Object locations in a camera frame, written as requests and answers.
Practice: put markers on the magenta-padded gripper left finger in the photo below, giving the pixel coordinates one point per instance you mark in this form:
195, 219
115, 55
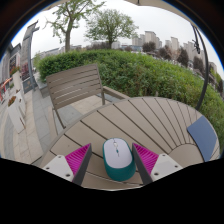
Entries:
76, 160

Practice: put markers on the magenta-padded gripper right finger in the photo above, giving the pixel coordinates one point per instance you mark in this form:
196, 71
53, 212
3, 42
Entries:
146, 160

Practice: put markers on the white and teal computer mouse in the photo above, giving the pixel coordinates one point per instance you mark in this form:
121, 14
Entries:
116, 155

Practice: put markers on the blue mouse pad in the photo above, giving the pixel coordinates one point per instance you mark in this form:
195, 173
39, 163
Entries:
203, 136

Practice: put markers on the brown slatted chair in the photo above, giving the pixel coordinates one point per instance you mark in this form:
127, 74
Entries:
75, 86

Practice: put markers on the white planter with flowers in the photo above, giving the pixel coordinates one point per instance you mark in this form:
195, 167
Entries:
17, 81
16, 116

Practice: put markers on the green hedge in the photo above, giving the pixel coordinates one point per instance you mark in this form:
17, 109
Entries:
150, 71

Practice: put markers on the curved dark umbrella pole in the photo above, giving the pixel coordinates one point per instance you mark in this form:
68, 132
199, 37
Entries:
205, 76

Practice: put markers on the sparse tall tree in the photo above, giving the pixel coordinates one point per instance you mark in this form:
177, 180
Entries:
67, 40

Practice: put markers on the tall grey sign pillar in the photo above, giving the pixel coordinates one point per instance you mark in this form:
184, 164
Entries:
26, 50

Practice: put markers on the distant apartment buildings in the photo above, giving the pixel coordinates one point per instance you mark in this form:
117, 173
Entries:
150, 36

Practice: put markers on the round leafy tree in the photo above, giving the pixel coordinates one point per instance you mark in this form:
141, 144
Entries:
110, 25

